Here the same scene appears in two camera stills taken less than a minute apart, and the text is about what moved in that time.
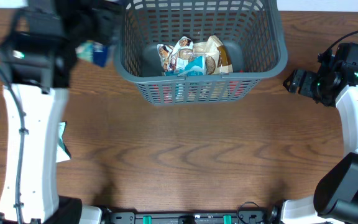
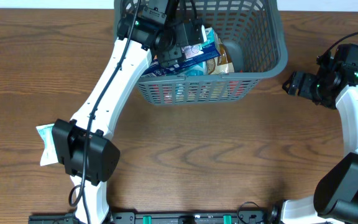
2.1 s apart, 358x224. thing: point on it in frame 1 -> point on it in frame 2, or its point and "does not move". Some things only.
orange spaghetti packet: (198, 91) does not move
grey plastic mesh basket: (252, 30) does not move
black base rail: (269, 216) does not move
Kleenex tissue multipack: (93, 51) -> (189, 55)
